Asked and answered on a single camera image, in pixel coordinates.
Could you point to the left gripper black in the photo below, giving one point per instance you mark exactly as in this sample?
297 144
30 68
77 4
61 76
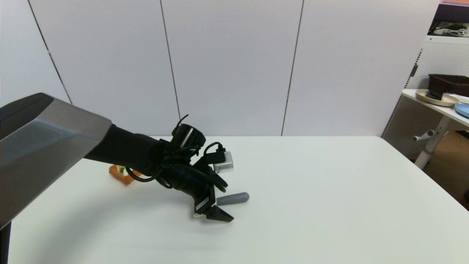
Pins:
204 201

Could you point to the left robot arm black grey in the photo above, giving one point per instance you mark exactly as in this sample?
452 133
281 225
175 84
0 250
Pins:
124 150

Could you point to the orange toy fruit toast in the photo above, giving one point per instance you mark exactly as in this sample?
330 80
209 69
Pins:
117 174

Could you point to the black robot torso column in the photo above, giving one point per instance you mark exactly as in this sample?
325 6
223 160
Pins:
4 245

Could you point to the white height adjustable desk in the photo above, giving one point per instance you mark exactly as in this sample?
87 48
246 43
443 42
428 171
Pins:
436 137

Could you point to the brown cardboard box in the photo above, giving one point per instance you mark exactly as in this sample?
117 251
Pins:
450 165

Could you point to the small black object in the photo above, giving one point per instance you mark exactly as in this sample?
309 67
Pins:
434 95

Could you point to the beige round plate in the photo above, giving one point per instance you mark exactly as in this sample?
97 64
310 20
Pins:
449 100

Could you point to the dark brown basket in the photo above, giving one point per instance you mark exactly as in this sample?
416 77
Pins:
450 83

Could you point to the light blue plate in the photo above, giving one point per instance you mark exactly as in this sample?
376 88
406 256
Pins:
463 109

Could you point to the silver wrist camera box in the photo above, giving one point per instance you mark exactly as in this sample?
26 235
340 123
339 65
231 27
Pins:
224 164

